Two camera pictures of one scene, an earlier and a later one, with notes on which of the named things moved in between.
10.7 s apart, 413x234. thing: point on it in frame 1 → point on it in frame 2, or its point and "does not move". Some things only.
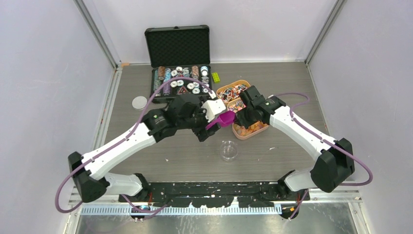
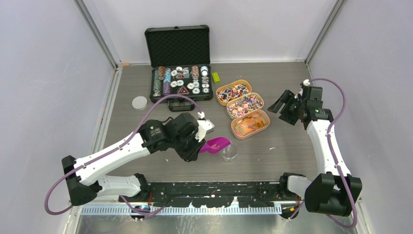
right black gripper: [240, 119] → [287, 95]
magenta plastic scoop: [224, 119] → [215, 145]
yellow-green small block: [215, 77] does not move
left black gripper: [203, 134] → [193, 154]
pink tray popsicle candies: [242, 132] does not move
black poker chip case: [178, 51] does not move
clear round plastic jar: [228, 150] does not move
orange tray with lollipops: [232, 91] does not move
